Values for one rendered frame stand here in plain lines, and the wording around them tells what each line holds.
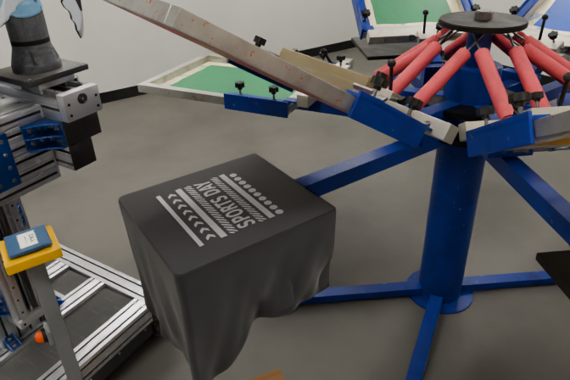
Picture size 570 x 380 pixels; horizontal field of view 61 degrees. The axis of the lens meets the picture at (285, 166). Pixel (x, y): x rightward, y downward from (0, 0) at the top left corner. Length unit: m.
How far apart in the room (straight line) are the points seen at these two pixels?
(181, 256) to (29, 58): 0.85
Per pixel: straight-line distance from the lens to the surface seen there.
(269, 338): 2.30
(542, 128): 1.09
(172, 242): 1.29
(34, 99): 1.77
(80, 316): 2.30
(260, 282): 1.34
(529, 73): 1.82
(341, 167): 1.65
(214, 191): 1.48
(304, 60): 1.51
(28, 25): 1.73
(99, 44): 5.15
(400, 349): 2.30
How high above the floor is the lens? 1.70
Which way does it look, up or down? 28 degrees down
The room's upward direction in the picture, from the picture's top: 2 degrees counter-clockwise
